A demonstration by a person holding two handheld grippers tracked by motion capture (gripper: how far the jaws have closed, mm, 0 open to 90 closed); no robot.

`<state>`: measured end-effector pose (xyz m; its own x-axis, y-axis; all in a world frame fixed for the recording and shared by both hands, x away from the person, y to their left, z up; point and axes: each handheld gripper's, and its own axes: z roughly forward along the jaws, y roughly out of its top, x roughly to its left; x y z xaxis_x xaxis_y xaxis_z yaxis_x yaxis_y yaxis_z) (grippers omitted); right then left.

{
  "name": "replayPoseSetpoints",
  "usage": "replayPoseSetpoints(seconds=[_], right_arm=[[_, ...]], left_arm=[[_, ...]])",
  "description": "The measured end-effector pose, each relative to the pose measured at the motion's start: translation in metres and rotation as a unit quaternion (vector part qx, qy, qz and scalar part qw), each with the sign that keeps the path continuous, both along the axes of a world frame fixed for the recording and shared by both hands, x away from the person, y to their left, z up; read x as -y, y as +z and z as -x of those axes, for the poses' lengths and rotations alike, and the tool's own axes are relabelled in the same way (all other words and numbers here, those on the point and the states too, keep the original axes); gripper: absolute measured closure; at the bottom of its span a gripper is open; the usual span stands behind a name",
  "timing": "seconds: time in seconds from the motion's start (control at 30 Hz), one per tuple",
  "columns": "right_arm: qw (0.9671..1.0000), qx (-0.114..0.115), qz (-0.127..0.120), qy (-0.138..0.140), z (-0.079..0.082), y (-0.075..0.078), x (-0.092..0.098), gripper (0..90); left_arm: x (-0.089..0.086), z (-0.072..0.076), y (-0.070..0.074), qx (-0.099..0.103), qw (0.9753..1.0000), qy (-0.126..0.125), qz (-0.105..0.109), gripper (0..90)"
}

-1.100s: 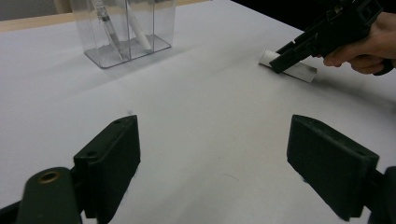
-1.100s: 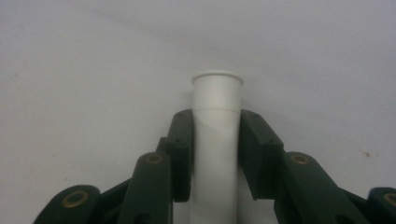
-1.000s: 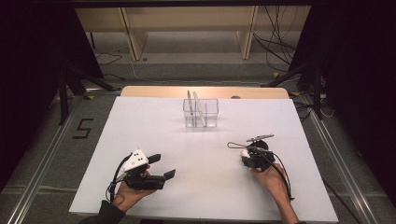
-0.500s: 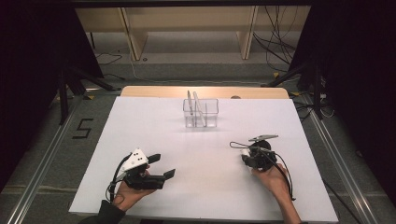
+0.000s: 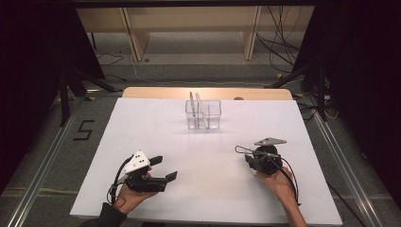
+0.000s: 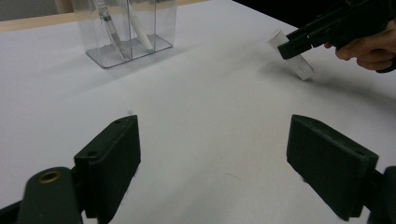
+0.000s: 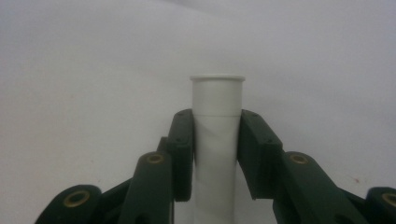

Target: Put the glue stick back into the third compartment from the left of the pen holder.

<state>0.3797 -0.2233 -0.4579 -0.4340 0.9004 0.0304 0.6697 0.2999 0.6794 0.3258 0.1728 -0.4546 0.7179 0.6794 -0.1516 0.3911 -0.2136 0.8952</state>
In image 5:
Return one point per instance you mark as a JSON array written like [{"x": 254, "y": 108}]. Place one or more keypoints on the clear plastic desk organizer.
[{"x": 215, "y": 121}]

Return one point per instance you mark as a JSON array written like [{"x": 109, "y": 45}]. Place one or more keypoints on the black overhead bar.
[{"x": 189, "y": 3}]

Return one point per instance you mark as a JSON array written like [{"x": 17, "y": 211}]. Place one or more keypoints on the aluminium floor rail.
[
  {"x": 34, "y": 186},
  {"x": 346, "y": 176}
]

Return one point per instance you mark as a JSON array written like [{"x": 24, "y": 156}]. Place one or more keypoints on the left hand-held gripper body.
[{"x": 142, "y": 183}]

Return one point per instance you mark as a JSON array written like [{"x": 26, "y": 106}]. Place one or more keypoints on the light wooden table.
[{"x": 157, "y": 93}]

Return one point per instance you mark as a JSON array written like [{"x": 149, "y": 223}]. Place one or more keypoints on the white board table cover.
[{"x": 205, "y": 173}]

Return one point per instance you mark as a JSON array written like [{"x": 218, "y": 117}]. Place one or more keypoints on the person's left hand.
[{"x": 129, "y": 200}]

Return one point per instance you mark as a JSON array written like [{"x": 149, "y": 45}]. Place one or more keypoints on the black tripod stand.
[
  {"x": 321, "y": 94},
  {"x": 64, "y": 101}
]

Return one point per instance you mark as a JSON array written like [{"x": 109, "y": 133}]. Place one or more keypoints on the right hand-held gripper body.
[{"x": 270, "y": 165}]

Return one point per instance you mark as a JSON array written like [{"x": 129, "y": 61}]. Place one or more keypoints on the person's right hand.
[{"x": 280, "y": 184}]

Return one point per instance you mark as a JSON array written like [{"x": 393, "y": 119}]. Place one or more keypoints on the black curtain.
[
  {"x": 31, "y": 63},
  {"x": 362, "y": 63}
]

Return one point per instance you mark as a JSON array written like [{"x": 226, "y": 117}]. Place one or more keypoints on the yellow tape piece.
[
  {"x": 279, "y": 76},
  {"x": 299, "y": 94},
  {"x": 90, "y": 98}
]

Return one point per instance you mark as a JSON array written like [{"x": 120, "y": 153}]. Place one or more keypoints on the beige wooden shelf unit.
[{"x": 189, "y": 19}]

